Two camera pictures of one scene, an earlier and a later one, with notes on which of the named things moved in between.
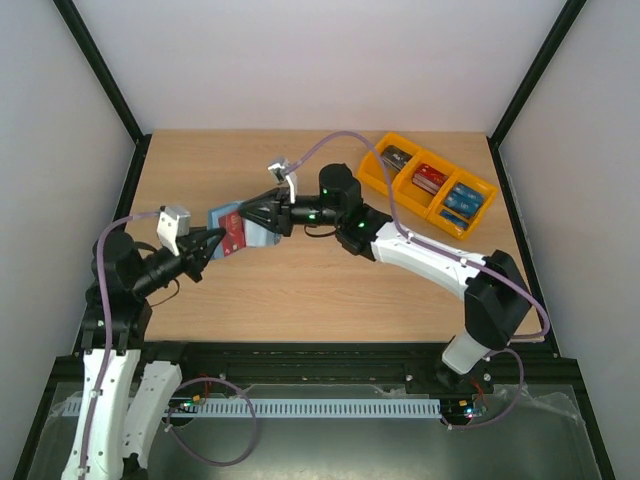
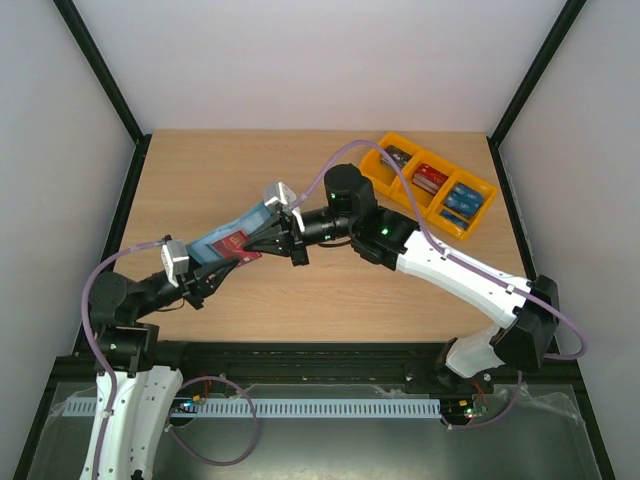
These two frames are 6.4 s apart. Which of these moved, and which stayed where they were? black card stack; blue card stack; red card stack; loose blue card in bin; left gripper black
Moved: left gripper black
Stayed: loose blue card in bin; blue card stack; red card stack; black card stack
